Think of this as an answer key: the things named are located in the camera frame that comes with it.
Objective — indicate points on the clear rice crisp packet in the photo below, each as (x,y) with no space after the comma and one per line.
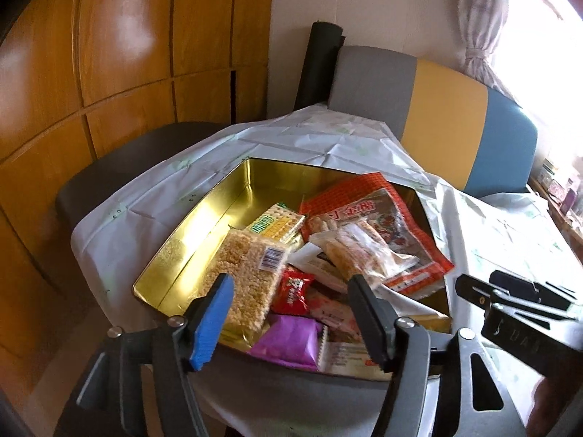
(364,250)

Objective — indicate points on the person's right hand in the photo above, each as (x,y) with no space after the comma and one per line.
(553,400)

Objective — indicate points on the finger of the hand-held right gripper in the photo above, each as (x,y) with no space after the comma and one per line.
(533,287)
(483,291)

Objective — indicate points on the long clear rice cake packet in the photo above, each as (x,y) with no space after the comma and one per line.
(246,277)

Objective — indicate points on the small red snack packet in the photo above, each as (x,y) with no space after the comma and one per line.
(291,291)

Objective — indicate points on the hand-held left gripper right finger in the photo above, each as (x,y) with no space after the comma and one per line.
(369,318)

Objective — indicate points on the dark grey chair seat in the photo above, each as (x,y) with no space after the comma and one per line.
(136,159)

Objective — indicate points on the white curtain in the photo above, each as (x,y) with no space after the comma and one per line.
(483,22)

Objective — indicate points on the purple snack packet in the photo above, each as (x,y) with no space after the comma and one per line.
(287,339)

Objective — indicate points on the wooden cabinet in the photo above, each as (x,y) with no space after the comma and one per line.
(123,32)

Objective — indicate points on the white green-print tablecloth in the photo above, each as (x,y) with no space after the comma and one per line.
(478,218)

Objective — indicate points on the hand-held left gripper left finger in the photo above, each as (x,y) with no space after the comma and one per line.
(212,323)

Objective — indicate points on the green yellow cracker packet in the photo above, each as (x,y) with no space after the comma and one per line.
(275,223)

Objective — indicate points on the wheat-print snack packet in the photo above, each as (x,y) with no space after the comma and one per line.
(346,357)

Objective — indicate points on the pink white snack packet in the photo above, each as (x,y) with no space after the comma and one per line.
(332,314)

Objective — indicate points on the window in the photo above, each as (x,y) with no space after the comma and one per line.
(551,77)

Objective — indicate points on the gold tin box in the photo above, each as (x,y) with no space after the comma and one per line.
(218,218)

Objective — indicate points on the black rolled mat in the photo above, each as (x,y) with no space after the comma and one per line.
(319,63)

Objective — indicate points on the grey yellow blue chair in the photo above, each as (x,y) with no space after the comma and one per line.
(446,118)

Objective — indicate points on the orange snack bag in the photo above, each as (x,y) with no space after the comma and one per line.
(360,200)

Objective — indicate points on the purple box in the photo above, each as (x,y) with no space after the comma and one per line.
(570,201)

